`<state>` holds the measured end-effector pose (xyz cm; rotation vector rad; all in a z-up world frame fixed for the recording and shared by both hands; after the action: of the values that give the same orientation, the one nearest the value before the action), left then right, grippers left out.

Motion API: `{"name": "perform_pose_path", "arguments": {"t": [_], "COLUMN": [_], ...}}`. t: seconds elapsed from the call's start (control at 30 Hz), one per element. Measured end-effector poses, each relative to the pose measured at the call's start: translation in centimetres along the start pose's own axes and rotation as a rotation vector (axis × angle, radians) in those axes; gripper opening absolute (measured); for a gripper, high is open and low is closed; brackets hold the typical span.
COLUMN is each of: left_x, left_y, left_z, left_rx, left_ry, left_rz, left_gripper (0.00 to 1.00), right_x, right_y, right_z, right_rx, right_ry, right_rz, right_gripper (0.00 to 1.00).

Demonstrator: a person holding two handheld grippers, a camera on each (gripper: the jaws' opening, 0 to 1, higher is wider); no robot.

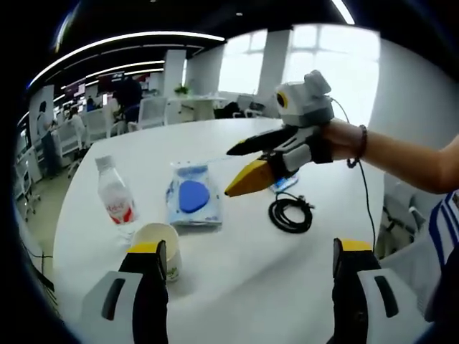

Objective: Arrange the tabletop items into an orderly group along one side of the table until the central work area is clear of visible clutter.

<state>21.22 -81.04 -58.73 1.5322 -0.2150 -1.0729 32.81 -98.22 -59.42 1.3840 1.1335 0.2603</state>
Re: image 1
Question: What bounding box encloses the wide bright window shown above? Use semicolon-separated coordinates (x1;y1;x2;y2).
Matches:
290;24;381;123

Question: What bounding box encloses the white paper cup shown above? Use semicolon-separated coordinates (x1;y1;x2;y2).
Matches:
129;222;183;283

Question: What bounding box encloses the long ceiling light strip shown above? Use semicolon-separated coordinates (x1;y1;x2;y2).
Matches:
27;31;227;87

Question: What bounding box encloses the narrow bright window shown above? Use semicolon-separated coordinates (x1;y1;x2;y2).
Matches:
218;30;268;95

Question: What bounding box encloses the black bag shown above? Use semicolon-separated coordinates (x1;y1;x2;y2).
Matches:
214;102;241;120

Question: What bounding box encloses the blue wet wipes packet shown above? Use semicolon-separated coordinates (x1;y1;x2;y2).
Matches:
165;161;224;228

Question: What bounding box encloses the person's right hand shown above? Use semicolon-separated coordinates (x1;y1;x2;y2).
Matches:
317;119;364;163

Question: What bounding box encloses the white mesh chair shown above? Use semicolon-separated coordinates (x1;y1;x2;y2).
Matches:
138;96;170;130

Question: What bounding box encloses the dark bead bracelet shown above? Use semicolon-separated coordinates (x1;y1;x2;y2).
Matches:
346;124;369;168

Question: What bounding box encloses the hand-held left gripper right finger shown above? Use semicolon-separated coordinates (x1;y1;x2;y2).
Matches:
331;237;433;344

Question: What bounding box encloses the white table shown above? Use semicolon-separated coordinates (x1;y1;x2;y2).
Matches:
52;118;397;344

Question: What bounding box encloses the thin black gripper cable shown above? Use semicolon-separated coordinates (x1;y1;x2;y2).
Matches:
330;95;377;252

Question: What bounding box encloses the blue tissue pack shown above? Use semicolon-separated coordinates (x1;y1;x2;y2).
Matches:
269;174;300;194

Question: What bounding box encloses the clear plastic water bottle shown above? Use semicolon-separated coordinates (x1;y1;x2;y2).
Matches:
94;155;140;231

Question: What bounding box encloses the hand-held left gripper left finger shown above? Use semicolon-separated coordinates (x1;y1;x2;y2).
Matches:
80;239;169;344

